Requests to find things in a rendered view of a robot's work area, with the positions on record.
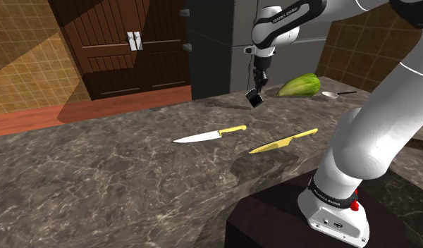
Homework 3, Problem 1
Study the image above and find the green leafy vegetable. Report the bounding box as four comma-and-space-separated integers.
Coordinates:
276, 73, 321, 99

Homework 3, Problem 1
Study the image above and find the silver spoon black handle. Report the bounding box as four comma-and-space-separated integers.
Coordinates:
321, 90, 358, 100

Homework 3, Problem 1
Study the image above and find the white blade yellow handle knife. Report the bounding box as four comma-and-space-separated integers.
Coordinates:
173, 125, 247, 144

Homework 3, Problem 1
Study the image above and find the dark robot stand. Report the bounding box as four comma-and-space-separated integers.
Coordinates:
224, 168, 423, 248

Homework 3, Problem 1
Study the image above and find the all yellow knife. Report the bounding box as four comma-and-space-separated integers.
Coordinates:
248, 128, 319, 155

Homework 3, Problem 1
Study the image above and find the grey refrigerator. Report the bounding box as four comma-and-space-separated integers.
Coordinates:
178, 0, 337, 101

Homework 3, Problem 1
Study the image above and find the brown wooden double door cabinet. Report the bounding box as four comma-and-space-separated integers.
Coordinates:
47, 0, 192, 101

